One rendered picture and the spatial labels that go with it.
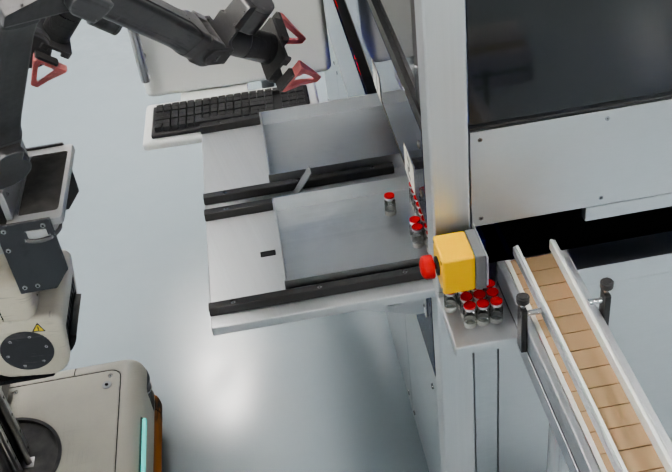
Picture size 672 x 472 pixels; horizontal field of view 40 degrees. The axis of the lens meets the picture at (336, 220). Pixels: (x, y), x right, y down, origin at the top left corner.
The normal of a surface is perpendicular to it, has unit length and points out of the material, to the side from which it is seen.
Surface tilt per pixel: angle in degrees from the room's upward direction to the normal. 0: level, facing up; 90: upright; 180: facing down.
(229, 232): 0
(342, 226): 0
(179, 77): 90
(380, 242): 0
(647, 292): 90
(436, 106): 90
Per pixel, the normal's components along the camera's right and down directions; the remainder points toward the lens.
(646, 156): 0.14, 0.59
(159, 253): -0.11, -0.79
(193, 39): 0.51, 0.73
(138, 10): 0.60, 0.76
